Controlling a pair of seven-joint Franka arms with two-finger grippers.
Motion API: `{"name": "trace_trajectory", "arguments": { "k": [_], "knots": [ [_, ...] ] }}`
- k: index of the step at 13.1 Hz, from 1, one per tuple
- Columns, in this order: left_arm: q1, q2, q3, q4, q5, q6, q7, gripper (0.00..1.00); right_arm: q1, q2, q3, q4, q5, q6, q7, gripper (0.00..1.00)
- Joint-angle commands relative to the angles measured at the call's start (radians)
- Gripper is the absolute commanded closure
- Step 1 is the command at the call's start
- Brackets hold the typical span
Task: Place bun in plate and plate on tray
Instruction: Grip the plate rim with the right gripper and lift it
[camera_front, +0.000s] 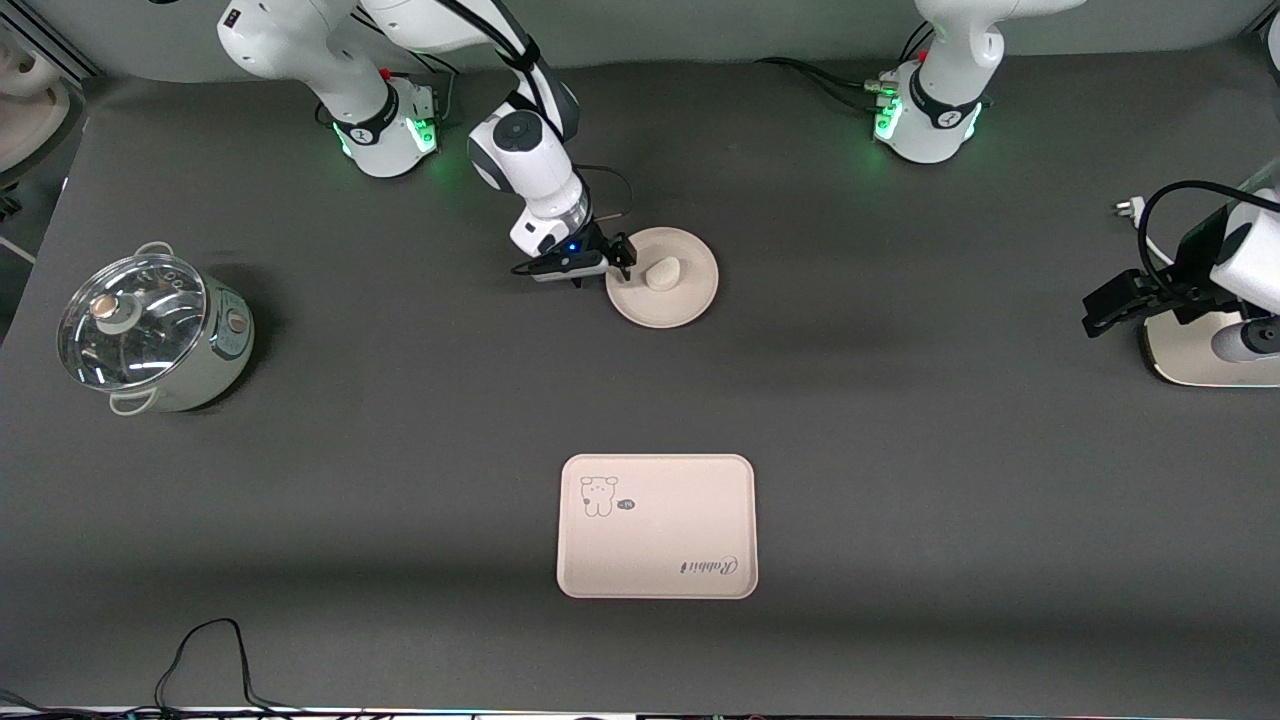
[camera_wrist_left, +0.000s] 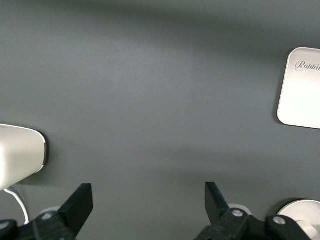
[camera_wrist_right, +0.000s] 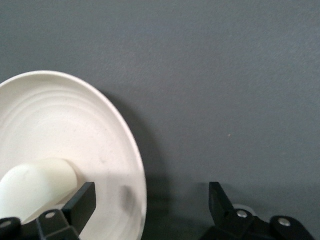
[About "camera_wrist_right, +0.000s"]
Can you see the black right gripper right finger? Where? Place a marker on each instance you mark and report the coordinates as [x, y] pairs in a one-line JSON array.
[[225, 220]]

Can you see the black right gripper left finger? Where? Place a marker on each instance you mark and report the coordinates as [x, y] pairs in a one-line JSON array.
[[80, 207]]

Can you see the white steamed bun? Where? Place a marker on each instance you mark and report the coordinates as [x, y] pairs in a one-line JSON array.
[[32, 185]]

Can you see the round cream plate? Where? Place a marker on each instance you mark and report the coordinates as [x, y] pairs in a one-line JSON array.
[[62, 125]]

